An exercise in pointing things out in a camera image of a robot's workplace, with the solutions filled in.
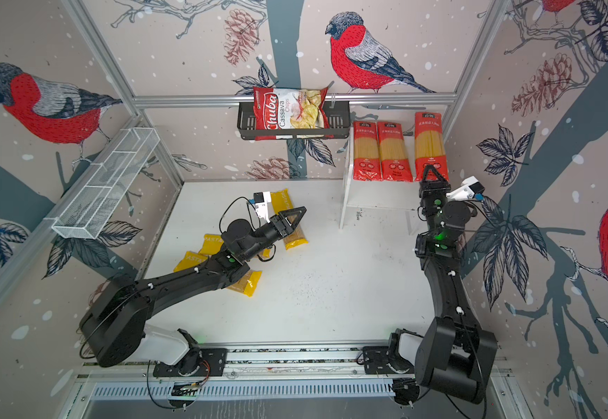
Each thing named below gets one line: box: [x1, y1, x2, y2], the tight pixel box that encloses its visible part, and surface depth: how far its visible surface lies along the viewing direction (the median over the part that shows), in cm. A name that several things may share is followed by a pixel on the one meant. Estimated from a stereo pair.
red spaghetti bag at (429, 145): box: [414, 111, 450, 181], surface depth 76 cm
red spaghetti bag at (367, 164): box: [352, 120, 383, 182], surface depth 82 cm
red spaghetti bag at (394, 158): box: [377, 121, 414, 182], surface depth 81 cm
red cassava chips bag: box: [253, 86, 334, 142], surface depth 89 cm
